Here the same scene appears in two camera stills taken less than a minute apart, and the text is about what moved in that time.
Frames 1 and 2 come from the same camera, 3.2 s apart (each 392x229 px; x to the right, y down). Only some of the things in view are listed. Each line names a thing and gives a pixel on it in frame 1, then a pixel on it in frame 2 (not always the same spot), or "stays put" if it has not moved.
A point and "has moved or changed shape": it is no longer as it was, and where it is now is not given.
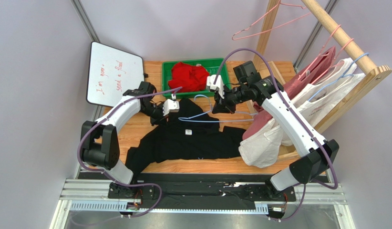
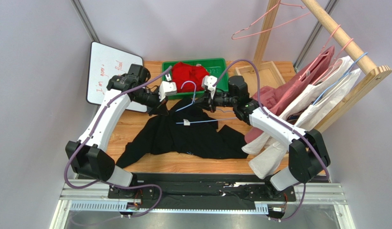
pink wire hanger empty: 263,16 stays put
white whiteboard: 111,72 stays put
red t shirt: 189,78 stays put
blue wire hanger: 241,112 has moved or changed shape
